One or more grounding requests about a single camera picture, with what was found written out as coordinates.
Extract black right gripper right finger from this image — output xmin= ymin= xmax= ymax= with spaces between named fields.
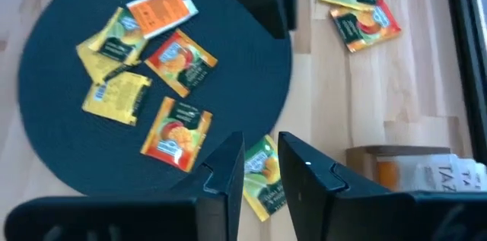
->
xmin=277 ymin=131 xmax=395 ymax=241

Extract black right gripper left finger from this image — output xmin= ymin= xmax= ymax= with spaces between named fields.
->
xmin=166 ymin=131 xmax=245 ymax=241

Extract mango black tea packet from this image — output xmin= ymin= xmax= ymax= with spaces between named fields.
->
xmin=329 ymin=0 xmax=403 ymax=54
xmin=139 ymin=95 xmax=214 ymax=174
xmin=143 ymin=27 xmax=219 ymax=99

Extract yellow Ahmad tea packet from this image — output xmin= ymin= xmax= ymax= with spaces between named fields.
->
xmin=75 ymin=33 xmax=134 ymax=86
xmin=81 ymin=70 xmax=153 ymax=127

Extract tea packets on plate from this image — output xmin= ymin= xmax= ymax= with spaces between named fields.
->
xmin=88 ymin=6 xmax=149 ymax=66

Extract brown wooden compartment box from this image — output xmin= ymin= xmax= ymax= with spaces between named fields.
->
xmin=345 ymin=144 xmax=487 ymax=196

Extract round dark woven placemat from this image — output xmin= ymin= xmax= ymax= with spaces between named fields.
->
xmin=17 ymin=0 xmax=294 ymax=198

